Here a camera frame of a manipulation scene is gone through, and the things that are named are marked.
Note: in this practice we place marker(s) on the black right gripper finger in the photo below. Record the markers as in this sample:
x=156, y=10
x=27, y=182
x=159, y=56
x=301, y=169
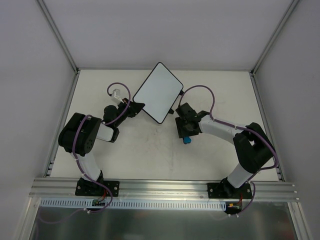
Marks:
x=184, y=133
x=178, y=126

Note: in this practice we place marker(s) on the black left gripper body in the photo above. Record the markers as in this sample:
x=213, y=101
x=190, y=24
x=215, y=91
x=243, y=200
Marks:
x=131, y=108

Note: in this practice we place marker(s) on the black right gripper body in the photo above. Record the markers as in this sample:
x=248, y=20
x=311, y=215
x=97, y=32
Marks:
x=185, y=130

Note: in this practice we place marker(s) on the blue whiteboard eraser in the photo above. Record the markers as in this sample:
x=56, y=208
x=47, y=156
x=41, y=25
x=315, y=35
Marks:
x=187, y=140

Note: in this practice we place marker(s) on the white whiteboard black frame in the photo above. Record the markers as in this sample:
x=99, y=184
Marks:
x=159, y=92

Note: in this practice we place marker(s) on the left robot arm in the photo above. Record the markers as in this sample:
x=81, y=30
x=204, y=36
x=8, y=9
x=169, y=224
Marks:
x=78, y=138

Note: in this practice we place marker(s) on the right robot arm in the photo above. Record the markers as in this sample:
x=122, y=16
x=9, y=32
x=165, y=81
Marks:
x=252, y=146

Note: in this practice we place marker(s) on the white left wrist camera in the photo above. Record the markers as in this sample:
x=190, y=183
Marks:
x=116, y=96

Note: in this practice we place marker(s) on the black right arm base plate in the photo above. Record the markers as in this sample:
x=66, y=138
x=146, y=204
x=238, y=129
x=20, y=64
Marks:
x=220, y=190

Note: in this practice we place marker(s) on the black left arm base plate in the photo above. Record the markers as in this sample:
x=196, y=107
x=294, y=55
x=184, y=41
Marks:
x=87, y=188

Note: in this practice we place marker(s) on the white slotted cable duct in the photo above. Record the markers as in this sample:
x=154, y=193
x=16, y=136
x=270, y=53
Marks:
x=139, y=204

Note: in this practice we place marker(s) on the left aluminium frame post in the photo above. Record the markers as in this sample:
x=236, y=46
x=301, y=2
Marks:
x=55, y=30

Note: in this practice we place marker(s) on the aluminium frame post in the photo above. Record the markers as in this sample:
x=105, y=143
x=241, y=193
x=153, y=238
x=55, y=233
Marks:
x=55, y=30
x=275, y=34

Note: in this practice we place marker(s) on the aluminium front rail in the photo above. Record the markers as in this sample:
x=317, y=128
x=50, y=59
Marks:
x=265, y=191

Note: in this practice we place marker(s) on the right aluminium frame post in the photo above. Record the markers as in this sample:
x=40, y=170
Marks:
x=275, y=34

